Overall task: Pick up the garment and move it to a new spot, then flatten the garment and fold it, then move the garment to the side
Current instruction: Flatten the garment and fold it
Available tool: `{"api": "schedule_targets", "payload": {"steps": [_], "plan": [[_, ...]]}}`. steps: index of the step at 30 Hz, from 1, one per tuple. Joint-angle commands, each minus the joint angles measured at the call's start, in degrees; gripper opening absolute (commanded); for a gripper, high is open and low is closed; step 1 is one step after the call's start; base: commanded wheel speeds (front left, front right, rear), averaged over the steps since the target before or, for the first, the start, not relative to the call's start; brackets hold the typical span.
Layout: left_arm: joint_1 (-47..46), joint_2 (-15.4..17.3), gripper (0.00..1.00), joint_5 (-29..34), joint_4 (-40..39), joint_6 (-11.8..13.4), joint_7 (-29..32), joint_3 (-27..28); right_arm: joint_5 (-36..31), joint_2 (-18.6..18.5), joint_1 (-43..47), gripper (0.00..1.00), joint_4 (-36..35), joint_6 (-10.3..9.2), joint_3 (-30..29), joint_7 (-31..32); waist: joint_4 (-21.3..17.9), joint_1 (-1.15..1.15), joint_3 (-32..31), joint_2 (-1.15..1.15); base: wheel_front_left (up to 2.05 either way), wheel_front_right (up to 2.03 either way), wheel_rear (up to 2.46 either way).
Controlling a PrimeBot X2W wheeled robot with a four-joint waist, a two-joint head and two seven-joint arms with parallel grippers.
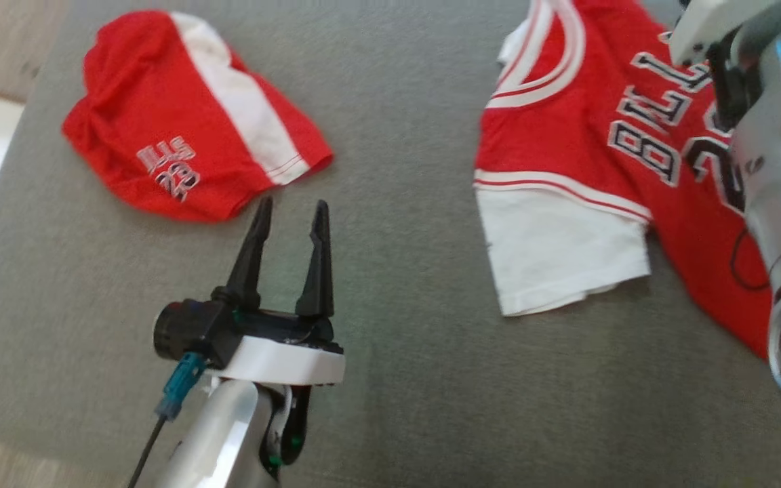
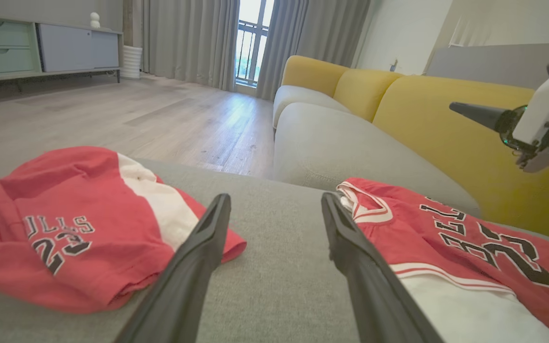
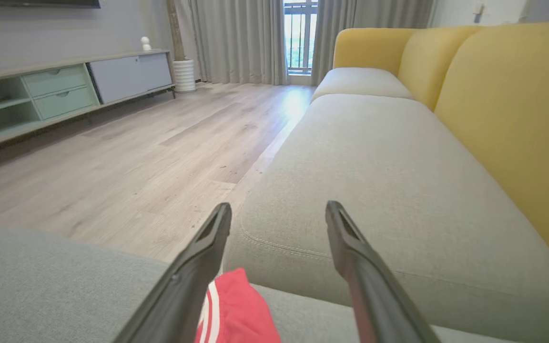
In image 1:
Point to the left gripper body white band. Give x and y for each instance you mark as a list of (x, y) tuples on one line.
[(282, 359)]

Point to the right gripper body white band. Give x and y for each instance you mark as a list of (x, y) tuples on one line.
[(709, 27)]

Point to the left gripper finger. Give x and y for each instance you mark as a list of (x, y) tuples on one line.
[(319, 271), (251, 264)]

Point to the red white basketball shorts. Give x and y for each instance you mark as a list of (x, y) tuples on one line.
[(160, 115)]

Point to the red white basketball jersey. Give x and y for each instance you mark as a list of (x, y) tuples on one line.
[(567, 135)]

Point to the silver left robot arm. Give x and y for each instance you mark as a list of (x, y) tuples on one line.
[(221, 440)]

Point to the grey fabric sofa seat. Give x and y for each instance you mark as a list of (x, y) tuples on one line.
[(390, 305)]

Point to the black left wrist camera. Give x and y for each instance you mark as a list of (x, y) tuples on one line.
[(190, 329)]

